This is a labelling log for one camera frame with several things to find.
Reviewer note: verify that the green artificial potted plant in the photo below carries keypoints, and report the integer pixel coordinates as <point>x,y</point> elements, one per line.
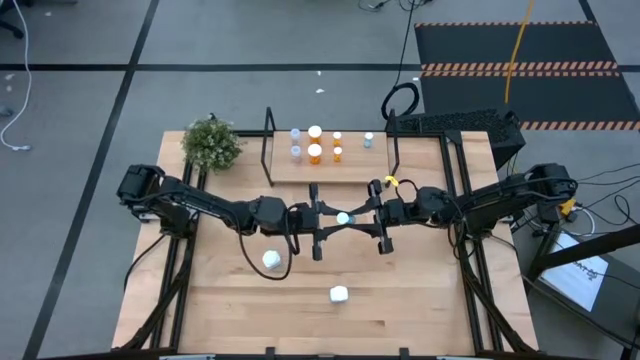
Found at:
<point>211,145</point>

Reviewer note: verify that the black perforated computer case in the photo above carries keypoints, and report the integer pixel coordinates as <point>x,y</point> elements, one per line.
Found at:
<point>470,125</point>

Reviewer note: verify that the black metal stand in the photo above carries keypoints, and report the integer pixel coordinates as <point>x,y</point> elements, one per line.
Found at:
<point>590,247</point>

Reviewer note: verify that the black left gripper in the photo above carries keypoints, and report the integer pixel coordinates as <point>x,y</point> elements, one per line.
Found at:
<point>300,219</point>

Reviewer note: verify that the small clear pill bottle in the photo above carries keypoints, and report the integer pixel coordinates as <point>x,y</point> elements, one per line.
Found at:
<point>295,133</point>
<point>296,150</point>

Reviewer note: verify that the black aluminium table frame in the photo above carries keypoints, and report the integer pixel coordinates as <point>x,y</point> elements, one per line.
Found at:
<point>176,320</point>

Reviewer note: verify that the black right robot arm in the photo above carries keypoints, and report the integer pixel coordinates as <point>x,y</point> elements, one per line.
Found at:
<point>500,197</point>

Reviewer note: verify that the blue pill vial white cap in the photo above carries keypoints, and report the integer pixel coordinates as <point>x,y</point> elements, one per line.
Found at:
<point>368,136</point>
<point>343,218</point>

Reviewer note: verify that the black office chair base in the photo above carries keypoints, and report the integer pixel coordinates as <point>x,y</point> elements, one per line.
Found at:
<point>15,31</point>

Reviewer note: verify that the tilted white screen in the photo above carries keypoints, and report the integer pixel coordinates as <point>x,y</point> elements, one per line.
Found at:
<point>575,277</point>

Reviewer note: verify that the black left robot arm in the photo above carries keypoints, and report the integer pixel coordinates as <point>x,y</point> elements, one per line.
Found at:
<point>200,200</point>

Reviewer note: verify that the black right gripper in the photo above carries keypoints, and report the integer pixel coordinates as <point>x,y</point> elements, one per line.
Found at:
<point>397,212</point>

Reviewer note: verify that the yellow plug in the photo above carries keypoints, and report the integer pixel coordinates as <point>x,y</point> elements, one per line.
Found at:
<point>567,206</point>

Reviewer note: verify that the wooden shelf with black frame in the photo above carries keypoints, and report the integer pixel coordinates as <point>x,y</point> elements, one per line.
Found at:
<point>352,165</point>

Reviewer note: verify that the white melatonin supplement bottle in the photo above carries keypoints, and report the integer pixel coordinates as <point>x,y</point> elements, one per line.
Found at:
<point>338,294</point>
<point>271,259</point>

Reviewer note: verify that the black hazard-striped floor mat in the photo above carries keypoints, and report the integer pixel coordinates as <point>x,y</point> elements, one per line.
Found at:
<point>550,45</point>

